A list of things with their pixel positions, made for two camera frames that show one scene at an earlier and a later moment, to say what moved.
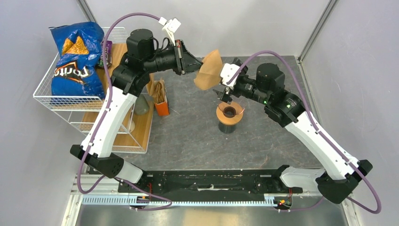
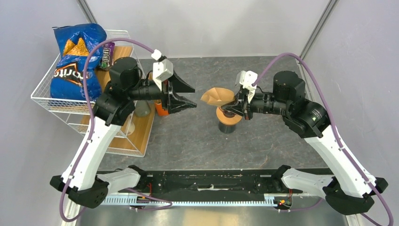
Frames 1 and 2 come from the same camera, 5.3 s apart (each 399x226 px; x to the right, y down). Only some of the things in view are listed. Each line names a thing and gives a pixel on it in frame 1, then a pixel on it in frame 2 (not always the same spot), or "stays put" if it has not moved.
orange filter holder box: (163, 108) stays put
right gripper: (229, 91) -> (240, 103)
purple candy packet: (108, 49) stays put
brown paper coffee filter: (209, 75) -> (218, 96)
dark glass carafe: (227, 129) stays put
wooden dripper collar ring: (229, 114) stays put
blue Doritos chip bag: (79, 47) stays put
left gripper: (185, 62) -> (176, 85)
